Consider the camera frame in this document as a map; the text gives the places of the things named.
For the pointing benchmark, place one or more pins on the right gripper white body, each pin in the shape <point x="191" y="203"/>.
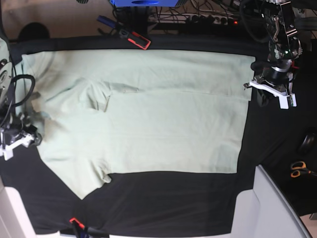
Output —
<point x="12" y="138"/>

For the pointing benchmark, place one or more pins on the light green T-shirt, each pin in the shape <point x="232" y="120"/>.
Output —
<point x="106" y="112"/>

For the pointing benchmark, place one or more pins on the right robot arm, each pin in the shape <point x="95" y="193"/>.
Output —
<point x="8" y="81"/>

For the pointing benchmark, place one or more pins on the blue box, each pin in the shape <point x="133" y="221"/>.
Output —
<point x="151" y="3"/>

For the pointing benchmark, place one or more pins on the black computer mouse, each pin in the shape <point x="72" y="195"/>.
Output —
<point x="307" y="144"/>

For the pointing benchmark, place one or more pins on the orange handled scissors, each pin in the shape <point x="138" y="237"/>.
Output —
<point x="299" y="168"/>

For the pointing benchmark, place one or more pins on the red clamp bottom edge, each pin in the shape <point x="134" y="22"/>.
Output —
<point x="82" y="231"/>

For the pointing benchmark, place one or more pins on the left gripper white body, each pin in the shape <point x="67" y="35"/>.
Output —
<point x="287" y="98"/>

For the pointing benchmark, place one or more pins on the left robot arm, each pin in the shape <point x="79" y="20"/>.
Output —
<point x="275" y="76"/>

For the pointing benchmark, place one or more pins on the white bin left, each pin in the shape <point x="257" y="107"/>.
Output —
<point x="14" y="221"/>

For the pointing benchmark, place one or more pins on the black table cloth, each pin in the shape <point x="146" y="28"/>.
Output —
<point x="178" y="204"/>

